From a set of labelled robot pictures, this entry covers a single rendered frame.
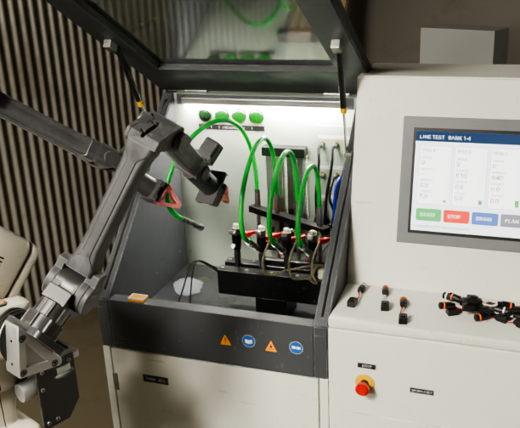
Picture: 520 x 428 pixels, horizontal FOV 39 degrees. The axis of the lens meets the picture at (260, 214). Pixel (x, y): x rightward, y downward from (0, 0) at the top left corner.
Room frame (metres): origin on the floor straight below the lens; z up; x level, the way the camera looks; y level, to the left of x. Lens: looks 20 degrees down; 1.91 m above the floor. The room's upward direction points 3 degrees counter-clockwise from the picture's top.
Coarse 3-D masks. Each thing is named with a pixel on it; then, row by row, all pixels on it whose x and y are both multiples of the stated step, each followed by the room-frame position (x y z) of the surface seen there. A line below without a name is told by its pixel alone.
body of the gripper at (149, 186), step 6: (144, 180) 1.95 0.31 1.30; (150, 180) 1.97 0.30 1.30; (156, 180) 1.99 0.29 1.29; (162, 180) 1.95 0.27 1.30; (144, 186) 1.95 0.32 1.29; (150, 186) 1.96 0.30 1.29; (156, 186) 1.96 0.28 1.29; (162, 186) 1.95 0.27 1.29; (138, 192) 1.96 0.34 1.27; (144, 192) 1.95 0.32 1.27; (150, 192) 1.96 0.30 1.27; (156, 192) 1.94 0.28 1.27; (144, 198) 1.97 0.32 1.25; (150, 198) 1.93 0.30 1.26; (156, 198) 1.93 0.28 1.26
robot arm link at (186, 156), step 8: (144, 112) 1.54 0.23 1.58; (176, 136) 1.50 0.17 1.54; (184, 136) 1.50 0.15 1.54; (176, 144) 1.50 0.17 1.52; (184, 144) 1.52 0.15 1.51; (168, 152) 1.59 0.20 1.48; (176, 152) 1.60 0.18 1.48; (184, 152) 1.54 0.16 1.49; (192, 152) 1.72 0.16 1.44; (176, 160) 1.68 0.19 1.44; (184, 160) 1.69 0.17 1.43; (192, 160) 1.75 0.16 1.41; (200, 160) 1.80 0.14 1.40; (184, 168) 1.76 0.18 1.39; (192, 168) 1.77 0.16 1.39; (200, 168) 1.81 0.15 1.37; (192, 176) 1.82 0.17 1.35
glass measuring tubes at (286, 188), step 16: (288, 160) 2.28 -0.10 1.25; (304, 160) 2.28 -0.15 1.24; (272, 176) 2.31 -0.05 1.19; (288, 176) 2.28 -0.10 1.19; (288, 192) 2.28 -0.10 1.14; (304, 192) 2.28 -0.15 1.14; (288, 208) 2.28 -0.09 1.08; (304, 208) 2.28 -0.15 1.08; (272, 224) 2.30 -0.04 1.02; (288, 224) 2.30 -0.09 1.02; (304, 240) 2.27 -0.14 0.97
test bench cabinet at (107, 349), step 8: (104, 352) 1.96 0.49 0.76; (112, 360) 1.95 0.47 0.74; (112, 368) 1.95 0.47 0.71; (112, 376) 1.95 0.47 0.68; (112, 384) 1.95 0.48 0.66; (320, 384) 1.72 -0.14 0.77; (328, 384) 1.72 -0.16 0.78; (112, 392) 1.95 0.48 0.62; (320, 392) 1.72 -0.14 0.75; (328, 392) 1.72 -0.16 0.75; (112, 400) 1.95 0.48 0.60; (320, 400) 1.72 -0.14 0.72; (328, 400) 1.72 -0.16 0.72; (112, 408) 1.95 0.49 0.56; (320, 408) 1.72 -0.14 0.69; (328, 408) 1.72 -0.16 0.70; (112, 416) 1.96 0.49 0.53; (320, 416) 1.72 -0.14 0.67; (328, 416) 1.71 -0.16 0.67; (120, 424) 1.95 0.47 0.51; (320, 424) 1.72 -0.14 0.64; (328, 424) 1.71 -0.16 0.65
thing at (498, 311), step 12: (456, 300) 1.73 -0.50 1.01; (468, 300) 1.69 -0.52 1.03; (480, 300) 1.69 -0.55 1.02; (456, 312) 1.69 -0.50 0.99; (468, 312) 1.70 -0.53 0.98; (480, 312) 1.67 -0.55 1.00; (492, 312) 1.66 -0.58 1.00; (504, 312) 1.66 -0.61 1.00; (516, 312) 1.65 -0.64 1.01; (516, 324) 1.62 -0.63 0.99
